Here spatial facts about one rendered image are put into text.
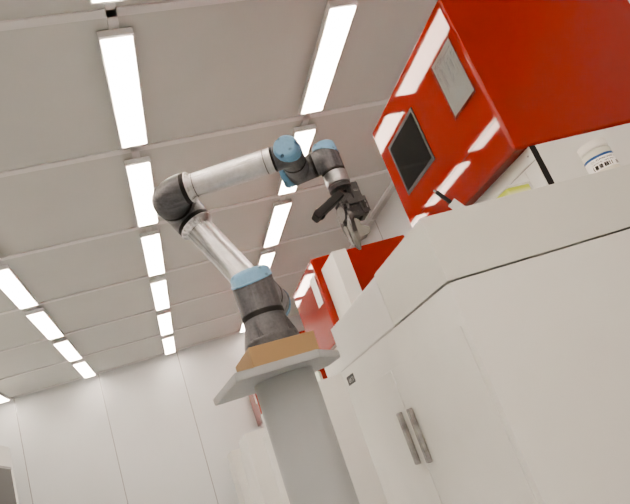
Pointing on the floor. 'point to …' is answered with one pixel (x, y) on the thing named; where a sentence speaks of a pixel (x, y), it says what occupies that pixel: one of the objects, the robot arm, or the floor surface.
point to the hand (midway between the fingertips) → (356, 246)
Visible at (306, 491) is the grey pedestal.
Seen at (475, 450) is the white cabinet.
